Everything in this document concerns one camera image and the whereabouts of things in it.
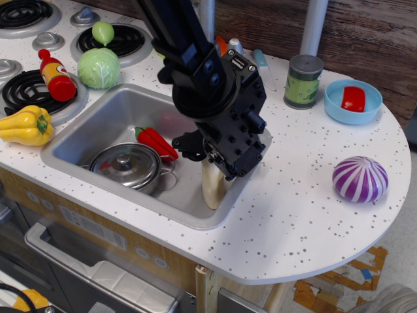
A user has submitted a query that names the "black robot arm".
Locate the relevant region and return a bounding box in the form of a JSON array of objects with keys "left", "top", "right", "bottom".
[{"left": 134, "top": 1, "right": 266, "bottom": 181}]

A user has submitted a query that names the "red toy piece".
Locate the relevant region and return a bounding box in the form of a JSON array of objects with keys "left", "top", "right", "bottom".
[{"left": 341, "top": 86, "right": 366, "bottom": 113}]

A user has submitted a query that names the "white detergent bottle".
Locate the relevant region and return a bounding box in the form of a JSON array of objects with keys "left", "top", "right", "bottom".
[{"left": 201, "top": 158, "right": 234, "bottom": 210}]

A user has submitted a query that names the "green toy pear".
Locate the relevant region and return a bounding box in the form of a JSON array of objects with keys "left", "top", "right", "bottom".
[{"left": 92, "top": 21, "right": 115, "bottom": 47}]

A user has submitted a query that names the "silver oven door handle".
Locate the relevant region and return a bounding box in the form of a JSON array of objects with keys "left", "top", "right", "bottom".
[{"left": 25, "top": 223, "right": 179, "bottom": 312}]

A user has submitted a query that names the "red toy chili pepper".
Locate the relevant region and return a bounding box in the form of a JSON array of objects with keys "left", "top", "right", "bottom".
[{"left": 134, "top": 127, "right": 179, "bottom": 161}]

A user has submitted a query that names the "black coil burner front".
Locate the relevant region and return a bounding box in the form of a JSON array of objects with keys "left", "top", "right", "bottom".
[{"left": 1, "top": 70, "right": 88, "bottom": 127}]

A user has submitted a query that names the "grey stove knob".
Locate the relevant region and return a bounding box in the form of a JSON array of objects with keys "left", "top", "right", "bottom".
[
  {"left": 70, "top": 7, "right": 100, "bottom": 27},
  {"left": 32, "top": 32, "right": 65, "bottom": 52},
  {"left": 0, "top": 59, "right": 22, "bottom": 81}
]

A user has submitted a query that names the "steel pot with lid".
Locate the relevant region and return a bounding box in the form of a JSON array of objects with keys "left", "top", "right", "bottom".
[{"left": 82, "top": 143, "right": 176, "bottom": 195}]

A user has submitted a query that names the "purple striped toy onion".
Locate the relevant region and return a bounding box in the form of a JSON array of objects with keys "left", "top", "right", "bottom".
[{"left": 332, "top": 156, "right": 389, "bottom": 203}]

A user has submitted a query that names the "light blue bowl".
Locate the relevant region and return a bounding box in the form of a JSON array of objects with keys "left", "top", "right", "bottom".
[{"left": 324, "top": 79, "right": 382, "bottom": 125}]

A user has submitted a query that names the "green labelled tin can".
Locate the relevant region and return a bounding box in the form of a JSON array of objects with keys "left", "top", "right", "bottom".
[{"left": 283, "top": 54, "right": 324, "bottom": 110}]

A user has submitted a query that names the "black coil burner back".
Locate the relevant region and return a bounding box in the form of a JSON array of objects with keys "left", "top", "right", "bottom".
[{"left": 1, "top": 1, "right": 61, "bottom": 39}]

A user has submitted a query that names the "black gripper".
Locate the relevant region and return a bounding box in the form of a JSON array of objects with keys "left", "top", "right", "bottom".
[{"left": 171, "top": 52, "right": 266, "bottom": 181}]

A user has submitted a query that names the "green toy cabbage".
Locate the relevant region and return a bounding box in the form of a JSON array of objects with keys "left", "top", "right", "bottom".
[{"left": 77, "top": 48, "right": 121, "bottom": 89}]

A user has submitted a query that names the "red ketchup bottle toy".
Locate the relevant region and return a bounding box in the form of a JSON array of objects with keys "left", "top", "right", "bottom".
[{"left": 38, "top": 49, "right": 76, "bottom": 102}]

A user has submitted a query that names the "black coil burner middle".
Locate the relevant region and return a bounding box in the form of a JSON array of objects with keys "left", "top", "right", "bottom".
[{"left": 70, "top": 23, "right": 153, "bottom": 68}]

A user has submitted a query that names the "silver toy faucet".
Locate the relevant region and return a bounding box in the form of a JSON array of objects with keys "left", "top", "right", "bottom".
[{"left": 227, "top": 38, "right": 244, "bottom": 55}]

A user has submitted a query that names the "orange toy carrot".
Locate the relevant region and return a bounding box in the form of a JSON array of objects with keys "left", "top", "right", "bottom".
[{"left": 215, "top": 35, "right": 228, "bottom": 56}]

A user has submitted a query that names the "toy knife blue handle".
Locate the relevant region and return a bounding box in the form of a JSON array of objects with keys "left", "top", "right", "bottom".
[{"left": 252, "top": 49, "right": 276, "bottom": 91}]

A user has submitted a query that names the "black coil burner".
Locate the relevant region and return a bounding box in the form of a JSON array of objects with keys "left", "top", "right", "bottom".
[
  {"left": 70, "top": 23, "right": 153, "bottom": 68},
  {"left": 1, "top": 70, "right": 88, "bottom": 127},
  {"left": 1, "top": 1, "right": 61, "bottom": 39}
]

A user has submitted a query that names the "silver sink basin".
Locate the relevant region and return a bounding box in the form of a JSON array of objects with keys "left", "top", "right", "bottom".
[{"left": 40, "top": 83, "right": 273, "bottom": 230}]

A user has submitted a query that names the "yellow toy bell pepper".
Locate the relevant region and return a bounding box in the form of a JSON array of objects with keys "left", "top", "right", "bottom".
[{"left": 1, "top": 105, "right": 53, "bottom": 147}]

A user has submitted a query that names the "white vertical pole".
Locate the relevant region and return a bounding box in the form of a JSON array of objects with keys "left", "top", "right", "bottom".
[{"left": 299, "top": 0, "right": 328, "bottom": 56}]

